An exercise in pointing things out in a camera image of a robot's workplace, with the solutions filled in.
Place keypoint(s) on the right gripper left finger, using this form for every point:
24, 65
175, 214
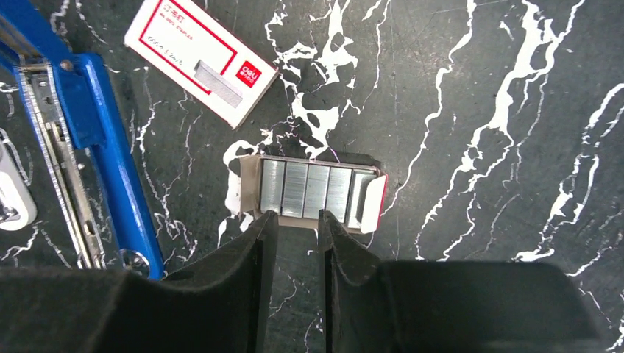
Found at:
217, 304

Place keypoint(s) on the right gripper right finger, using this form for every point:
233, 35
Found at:
375, 305

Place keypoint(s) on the staple box tray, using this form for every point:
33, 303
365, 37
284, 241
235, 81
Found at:
367, 190

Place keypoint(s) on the red white staple box sleeve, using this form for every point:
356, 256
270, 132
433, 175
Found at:
201, 56

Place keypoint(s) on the blue stapler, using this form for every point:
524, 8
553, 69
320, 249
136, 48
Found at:
73, 112

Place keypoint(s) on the silver staple strip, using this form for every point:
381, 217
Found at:
338, 192
294, 189
316, 190
271, 191

